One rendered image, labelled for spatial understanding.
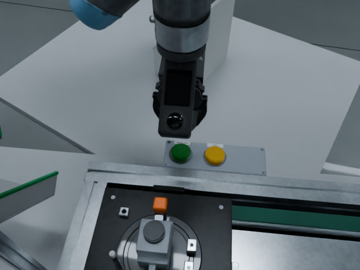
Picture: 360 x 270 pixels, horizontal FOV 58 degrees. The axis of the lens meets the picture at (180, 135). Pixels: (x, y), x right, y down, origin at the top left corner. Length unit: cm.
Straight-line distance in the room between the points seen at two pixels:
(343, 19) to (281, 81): 208
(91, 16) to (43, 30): 230
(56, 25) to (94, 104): 196
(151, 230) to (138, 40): 77
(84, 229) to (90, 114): 37
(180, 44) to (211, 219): 32
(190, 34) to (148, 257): 31
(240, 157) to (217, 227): 16
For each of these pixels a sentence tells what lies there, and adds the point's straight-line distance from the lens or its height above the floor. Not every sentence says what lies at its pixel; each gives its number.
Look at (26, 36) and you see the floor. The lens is 282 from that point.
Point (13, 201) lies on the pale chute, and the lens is 54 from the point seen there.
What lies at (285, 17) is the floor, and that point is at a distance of 290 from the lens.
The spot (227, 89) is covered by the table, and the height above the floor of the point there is 86.
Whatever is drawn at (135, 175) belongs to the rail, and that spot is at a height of 95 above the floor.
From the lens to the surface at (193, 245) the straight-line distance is 55.
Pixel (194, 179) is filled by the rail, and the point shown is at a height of 95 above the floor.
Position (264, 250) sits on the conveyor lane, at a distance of 66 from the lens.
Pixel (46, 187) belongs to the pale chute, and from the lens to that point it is 61.
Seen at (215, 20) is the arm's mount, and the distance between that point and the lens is 87.
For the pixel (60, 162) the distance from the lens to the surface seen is 83.
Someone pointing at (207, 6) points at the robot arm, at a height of 130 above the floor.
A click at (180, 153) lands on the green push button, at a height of 97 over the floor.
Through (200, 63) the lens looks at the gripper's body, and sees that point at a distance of 54.
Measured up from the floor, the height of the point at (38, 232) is 86.
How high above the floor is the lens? 152
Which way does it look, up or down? 53 degrees down
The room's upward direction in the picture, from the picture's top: straight up
